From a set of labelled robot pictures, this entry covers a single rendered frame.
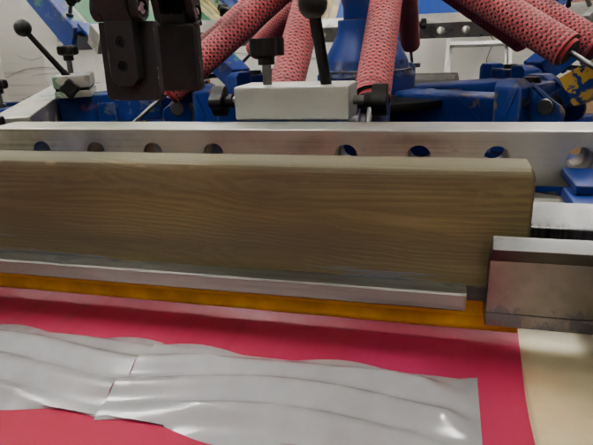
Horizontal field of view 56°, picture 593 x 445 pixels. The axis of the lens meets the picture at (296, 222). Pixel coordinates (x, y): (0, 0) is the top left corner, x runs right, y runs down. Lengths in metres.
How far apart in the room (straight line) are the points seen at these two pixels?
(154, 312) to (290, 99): 0.29
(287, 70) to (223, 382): 0.57
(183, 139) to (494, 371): 0.39
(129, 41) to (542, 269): 0.24
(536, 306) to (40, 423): 0.25
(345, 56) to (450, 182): 0.81
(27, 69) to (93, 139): 5.14
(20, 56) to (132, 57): 5.49
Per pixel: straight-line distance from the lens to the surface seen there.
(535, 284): 0.31
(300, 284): 0.32
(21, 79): 5.82
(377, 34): 0.82
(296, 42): 0.84
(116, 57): 0.31
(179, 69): 0.36
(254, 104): 0.60
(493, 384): 0.31
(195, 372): 0.31
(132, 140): 0.61
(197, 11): 0.37
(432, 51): 4.43
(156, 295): 0.38
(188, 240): 0.34
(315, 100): 0.58
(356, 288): 0.31
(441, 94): 1.03
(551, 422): 0.29
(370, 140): 0.53
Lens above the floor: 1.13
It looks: 19 degrees down
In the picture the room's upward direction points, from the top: 2 degrees counter-clockwise
